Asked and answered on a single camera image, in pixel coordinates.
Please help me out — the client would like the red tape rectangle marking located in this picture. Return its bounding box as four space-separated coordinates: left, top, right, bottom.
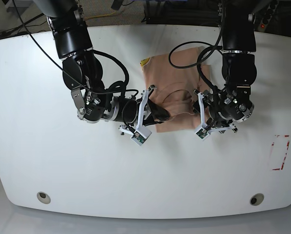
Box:
269 135 290 171

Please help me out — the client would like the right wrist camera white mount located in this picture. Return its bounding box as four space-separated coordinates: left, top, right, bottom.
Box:
119 85 156 146

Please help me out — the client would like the right table grommet hole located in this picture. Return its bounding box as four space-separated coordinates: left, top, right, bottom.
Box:
249 194 265 206

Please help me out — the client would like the yellow cable on floor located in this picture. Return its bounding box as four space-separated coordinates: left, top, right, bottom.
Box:
84 8 126 21

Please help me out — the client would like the table grommet hole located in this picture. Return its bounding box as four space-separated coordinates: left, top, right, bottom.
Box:
249 194 265 206
37 192 51 204

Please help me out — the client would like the left table grommet hole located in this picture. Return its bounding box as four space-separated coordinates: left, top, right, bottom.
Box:
37 192 51 204

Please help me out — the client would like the peach T-shirt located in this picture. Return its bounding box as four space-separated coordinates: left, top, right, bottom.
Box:
140 54 209 133

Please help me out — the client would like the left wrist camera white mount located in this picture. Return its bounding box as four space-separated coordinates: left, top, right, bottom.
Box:
194 89 238 141

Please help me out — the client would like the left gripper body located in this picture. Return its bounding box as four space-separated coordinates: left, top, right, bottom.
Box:
203 94 230 127

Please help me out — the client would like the black power strip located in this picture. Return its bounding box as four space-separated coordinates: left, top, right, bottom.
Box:
257 0 279 32

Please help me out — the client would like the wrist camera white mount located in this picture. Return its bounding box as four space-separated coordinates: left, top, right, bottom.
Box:
194 89 238 141
119 85 156 146

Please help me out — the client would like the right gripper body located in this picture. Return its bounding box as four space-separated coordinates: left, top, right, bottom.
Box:
112 97 142 126

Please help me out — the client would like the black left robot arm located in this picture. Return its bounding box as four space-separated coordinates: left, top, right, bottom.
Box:
194 0 257 129

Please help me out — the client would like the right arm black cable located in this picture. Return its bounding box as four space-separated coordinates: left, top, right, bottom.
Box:
12 0 139 122

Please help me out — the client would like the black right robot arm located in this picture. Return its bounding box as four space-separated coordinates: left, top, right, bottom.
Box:
35 0 171 127

